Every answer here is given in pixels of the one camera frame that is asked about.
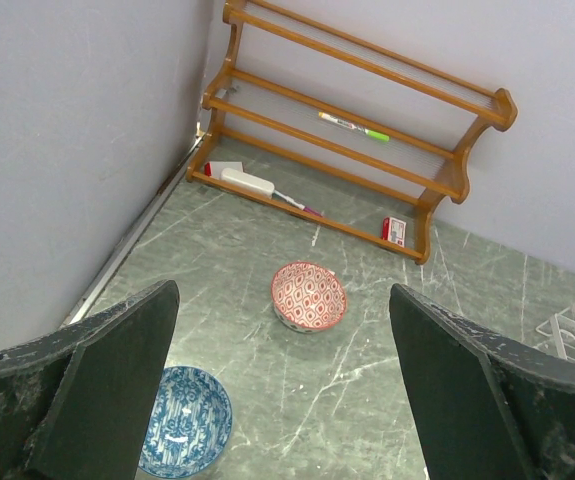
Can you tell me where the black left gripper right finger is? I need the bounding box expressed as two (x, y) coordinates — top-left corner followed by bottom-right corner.
(389, 284), (575, 479)

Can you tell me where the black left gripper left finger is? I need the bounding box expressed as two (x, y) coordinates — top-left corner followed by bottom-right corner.
(0, 280), (180, 479)

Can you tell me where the wooden shelf rack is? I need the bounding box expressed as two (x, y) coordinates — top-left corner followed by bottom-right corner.
(186, 1), (518, 264)

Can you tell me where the blue swirl pattern bowl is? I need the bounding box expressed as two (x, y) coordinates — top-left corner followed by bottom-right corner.
(138, 366), (233, 479)

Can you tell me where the red white small box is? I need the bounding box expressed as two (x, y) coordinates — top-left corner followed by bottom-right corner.
(381, 216), (407, 247)

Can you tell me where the red drop pattern bowl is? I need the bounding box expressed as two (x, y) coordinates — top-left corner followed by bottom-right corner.
(270, 261), (347, 334)

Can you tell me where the pink white marker pen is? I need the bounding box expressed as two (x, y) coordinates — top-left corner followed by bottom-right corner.
(273, 190), (322, 217)

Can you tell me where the white eraser block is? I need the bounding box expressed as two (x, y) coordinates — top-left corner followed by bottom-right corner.
(220, 168), (275, 198)

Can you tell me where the green white marker pen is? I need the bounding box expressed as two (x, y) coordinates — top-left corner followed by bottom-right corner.
(318, 112), (390, 142)

